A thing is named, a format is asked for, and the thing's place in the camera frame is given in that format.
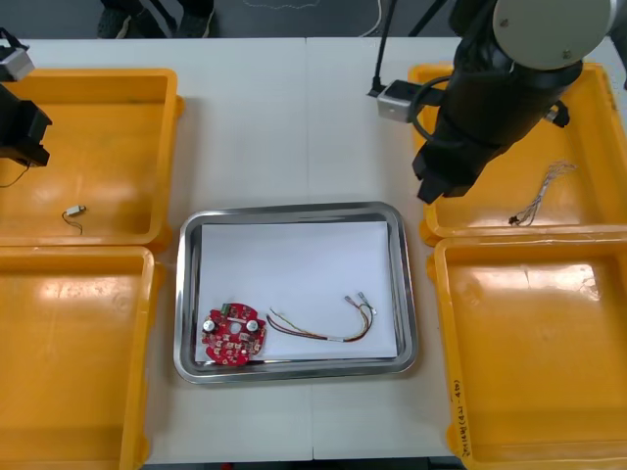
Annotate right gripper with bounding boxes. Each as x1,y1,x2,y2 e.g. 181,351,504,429
412,138,504,205

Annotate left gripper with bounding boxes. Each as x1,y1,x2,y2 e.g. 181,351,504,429
0,83,53,169

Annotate grey-white wire harness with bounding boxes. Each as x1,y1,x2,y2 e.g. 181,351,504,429
506,161,578,227

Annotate red black green-yellow harness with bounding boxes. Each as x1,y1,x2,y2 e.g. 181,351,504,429
267,292,379,345

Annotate round red circuit board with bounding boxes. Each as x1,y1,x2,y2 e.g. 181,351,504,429
198,302,270,368

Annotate yellow-orange plastic bin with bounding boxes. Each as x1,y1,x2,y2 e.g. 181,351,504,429
407,62,627,248
0,246,168,470
0,68,185,254
424,237,627,470

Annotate person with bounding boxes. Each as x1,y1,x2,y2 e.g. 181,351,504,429
95,0,217,40

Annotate white paper sheet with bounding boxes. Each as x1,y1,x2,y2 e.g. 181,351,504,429
193,220,399,364

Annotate steel tray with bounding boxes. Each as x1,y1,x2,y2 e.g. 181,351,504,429
171,201,418,386

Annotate black floor mat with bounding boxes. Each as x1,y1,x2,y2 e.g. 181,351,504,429
213,0,384,39

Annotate white cord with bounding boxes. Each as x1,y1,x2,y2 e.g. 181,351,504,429
242,0,319,11

